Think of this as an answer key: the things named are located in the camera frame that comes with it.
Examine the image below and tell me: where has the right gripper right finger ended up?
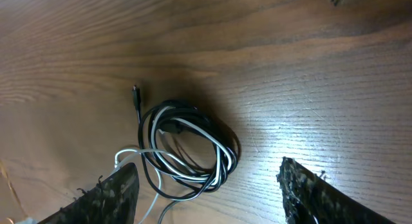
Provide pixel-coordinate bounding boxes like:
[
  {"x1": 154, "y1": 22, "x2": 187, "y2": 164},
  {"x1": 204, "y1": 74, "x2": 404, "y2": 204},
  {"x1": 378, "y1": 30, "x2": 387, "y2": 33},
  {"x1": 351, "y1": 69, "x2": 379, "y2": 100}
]
[{"x1": 277, "y1": 157, "x2": 394, "y2": 224}]

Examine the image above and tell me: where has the white USB cable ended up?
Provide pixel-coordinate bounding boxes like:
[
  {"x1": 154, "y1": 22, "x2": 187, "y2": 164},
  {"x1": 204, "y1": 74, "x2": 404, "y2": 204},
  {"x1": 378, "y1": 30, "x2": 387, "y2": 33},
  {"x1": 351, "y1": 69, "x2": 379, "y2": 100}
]
[{"x1": 114, "y1": 105, "x2": 233, "y2": 224}]

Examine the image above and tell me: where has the black USB cable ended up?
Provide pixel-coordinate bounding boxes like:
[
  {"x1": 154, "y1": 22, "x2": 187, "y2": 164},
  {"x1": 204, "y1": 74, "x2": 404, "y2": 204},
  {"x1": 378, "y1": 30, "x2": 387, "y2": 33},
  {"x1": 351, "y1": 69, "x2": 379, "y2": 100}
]
[{"x1": 131, "y1": 84, "x2": 241, "y2": 224}]

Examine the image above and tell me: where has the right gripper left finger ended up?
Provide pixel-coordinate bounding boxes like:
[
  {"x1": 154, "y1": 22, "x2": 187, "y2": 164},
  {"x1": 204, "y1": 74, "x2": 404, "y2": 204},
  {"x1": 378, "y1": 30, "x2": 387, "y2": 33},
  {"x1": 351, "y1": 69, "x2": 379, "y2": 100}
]
[{"x1": 39, "y1": 163, "x2": 140, "y2": 224}]

